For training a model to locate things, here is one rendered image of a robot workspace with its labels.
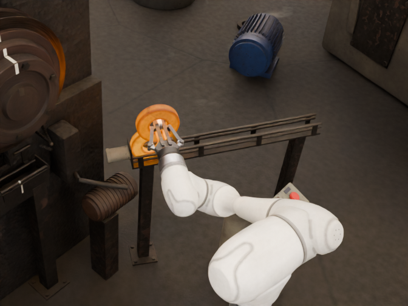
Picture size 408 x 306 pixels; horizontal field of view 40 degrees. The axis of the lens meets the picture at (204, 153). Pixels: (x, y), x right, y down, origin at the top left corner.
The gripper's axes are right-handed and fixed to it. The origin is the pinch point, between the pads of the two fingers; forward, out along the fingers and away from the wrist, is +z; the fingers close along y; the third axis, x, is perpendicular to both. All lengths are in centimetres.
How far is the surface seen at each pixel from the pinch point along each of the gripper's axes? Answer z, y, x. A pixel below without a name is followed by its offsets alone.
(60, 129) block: 13.2, -33.5, -12.1
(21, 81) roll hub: -7, -44, 27
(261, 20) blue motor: 159, 109, -67
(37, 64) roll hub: -4.2, -38.6, 31.0
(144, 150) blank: 8.2, -2.6, -23.4
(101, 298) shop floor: -14, -23, -91
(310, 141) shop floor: 70, 116, -96
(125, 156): 6.9, -10.2, -24.3
